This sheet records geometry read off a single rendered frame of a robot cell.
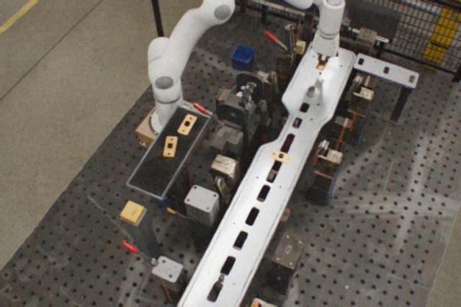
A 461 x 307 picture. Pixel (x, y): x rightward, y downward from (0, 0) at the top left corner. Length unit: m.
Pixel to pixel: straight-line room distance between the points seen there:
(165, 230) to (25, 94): 1.96
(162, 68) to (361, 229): 1.05
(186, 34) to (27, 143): 1.89
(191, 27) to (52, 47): 2.32
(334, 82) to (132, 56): 1.94
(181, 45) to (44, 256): 1.05
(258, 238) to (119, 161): 0.86
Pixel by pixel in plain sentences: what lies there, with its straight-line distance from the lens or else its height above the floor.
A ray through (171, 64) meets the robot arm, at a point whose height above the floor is 1.24.
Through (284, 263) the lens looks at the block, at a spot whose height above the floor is 1.03.
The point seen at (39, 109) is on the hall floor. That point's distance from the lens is 3.54.
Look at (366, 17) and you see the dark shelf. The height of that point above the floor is 1.03.
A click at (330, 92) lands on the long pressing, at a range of 2.06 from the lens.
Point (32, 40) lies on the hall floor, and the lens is 4.07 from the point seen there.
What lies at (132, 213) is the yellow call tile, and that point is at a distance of 1.58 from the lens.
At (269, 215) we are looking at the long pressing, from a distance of 1.72.
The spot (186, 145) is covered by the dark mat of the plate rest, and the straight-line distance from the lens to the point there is 1.68.
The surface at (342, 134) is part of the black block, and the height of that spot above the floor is 0.94.
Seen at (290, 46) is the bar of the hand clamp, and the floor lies 1.13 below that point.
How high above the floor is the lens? 2.55
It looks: 58 degrees down
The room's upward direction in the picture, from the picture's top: 2 degrees counter-clockwise
